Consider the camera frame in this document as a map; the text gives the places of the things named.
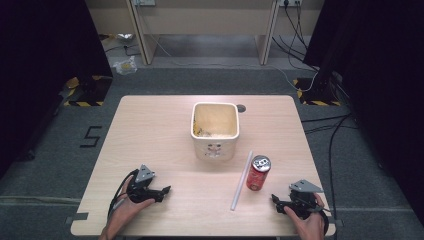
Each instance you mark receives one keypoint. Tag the person's right hand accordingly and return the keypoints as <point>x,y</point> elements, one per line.
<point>311,228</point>

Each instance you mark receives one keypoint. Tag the person's left hand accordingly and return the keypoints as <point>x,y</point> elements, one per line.
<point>125,211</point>

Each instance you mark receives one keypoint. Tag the red drink can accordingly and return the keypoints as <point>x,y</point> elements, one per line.
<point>257,176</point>

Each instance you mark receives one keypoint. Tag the black stand base striped tape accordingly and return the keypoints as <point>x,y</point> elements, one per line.
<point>91,91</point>
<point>320,91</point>

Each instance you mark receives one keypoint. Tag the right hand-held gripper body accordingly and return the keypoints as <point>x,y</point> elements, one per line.
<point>305,187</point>

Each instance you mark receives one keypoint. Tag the white wall outlet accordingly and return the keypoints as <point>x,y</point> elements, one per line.
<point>289,2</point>

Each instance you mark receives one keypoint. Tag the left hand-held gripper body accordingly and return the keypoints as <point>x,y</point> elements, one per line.
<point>144,175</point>

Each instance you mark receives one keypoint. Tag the white square bin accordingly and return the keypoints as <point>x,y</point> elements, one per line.
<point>215,146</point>

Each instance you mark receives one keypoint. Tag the white power strip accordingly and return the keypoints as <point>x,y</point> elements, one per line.
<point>144,2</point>

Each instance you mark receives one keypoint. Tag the white straw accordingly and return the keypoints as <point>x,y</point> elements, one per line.
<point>241,180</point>

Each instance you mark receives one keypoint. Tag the grey tape strip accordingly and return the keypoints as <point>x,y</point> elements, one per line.
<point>77,217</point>
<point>337,222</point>

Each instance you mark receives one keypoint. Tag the clear plastic bag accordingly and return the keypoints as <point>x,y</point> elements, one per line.
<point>125,66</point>

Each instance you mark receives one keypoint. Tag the black curtain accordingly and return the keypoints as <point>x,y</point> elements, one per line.
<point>40,66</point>
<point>383,83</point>

